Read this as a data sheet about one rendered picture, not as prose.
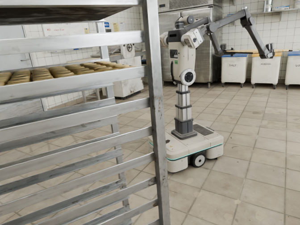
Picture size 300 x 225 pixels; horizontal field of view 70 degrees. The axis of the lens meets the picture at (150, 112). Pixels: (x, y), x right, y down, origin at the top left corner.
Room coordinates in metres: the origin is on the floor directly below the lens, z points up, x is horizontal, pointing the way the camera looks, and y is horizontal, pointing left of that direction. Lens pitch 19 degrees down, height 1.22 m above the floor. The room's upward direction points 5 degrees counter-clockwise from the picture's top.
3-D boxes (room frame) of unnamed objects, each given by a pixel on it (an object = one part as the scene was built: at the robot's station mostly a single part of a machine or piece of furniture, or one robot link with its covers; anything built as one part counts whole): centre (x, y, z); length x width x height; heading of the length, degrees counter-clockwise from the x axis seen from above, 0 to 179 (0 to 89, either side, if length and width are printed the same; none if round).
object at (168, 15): (5.53, -1.09, 1.02); 1.40 x 0.90 x 2.05; 57
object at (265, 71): (4.69, -2.63, 0.38); 0.64 x 0.54 x 0.77; 148
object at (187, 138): (2.01, -0.35, 0.24); 0.68 x 0.53 x 0.41; 114
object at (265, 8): (4.91, -2.67, 1.67); 0.18 x 0.18 x 0.22
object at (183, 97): (2.01, -0.34, 0.53); 0.11 x 0.11 x 0.40; 24
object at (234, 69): (5.04, -2.09, 0.38); 0.64 x 0.54 x 0.77; 150
